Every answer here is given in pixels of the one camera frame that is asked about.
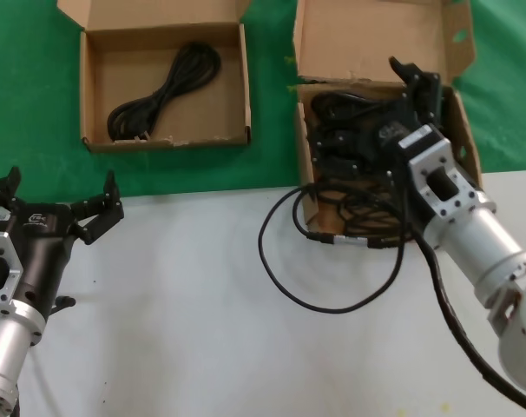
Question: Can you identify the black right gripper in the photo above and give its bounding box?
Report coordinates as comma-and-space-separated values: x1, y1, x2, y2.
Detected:
312, 55, 443, 184

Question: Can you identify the silver left wrist bracket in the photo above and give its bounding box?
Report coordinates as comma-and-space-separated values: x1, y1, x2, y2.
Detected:
0, 212, 28, 313

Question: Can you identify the small black knob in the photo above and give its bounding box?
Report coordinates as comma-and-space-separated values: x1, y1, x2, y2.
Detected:
49, 295, 77, 313

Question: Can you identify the torn brown cardboard box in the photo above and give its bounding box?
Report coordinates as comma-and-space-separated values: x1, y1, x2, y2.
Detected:
292, 0, 485, 247

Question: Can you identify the silver wrist bracket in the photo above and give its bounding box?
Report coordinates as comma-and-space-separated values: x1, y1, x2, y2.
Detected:
396, 122, 481, 228
0, 212, 28, 313

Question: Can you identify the shallow brown cardboard box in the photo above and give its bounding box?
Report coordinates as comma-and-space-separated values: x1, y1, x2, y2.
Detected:
56, 0, 253, 154

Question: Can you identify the black robot cable with connector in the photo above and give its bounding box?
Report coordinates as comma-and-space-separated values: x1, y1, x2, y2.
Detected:
257, 182, 526, 417

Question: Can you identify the looped black power cable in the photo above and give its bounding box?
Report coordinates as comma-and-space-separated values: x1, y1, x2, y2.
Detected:
106, 40, 223, 144

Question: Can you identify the green cloth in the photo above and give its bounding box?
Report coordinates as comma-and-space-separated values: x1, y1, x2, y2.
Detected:
0, 0, 526, 202

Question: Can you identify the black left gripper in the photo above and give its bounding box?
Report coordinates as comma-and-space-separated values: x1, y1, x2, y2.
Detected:
0, 166, 126, 317

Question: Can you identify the silver right wrist bracket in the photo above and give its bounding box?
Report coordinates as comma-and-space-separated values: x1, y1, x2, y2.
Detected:
396, 122, 481, 228

